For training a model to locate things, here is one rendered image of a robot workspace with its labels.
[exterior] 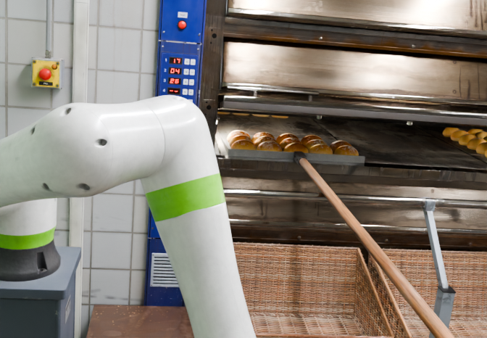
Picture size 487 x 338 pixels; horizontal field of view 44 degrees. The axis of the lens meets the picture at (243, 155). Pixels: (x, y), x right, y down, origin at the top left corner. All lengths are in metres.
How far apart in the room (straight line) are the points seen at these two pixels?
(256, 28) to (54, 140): 1.54
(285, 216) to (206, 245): 1.51
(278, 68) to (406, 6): 0.52
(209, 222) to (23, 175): 0.26
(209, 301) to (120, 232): 1.50
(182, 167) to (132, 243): 1.54
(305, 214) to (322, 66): 0.58
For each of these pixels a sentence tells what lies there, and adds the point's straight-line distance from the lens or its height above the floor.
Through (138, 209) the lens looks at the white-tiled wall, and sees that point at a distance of 2.34.
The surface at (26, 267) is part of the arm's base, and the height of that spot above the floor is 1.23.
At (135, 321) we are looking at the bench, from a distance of 2.36.
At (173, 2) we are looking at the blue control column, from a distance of 2.18.
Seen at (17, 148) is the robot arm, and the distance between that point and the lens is 0.85.
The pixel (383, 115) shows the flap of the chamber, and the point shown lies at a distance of 2.23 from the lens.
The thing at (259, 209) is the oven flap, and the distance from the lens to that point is 2.36.
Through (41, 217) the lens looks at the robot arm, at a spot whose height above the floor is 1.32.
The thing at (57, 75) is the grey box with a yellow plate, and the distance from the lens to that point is 2.18.
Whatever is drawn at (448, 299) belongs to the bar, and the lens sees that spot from 2.02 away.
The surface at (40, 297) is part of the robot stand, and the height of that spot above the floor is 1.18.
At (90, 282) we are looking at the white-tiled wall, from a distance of 2.47.
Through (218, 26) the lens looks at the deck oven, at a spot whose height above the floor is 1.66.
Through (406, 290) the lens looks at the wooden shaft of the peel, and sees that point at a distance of 1.38.
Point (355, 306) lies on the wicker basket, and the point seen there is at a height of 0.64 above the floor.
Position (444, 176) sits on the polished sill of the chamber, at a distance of 2.55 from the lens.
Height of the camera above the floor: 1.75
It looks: 14 degrees down
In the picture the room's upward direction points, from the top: 5 degrees clockwise
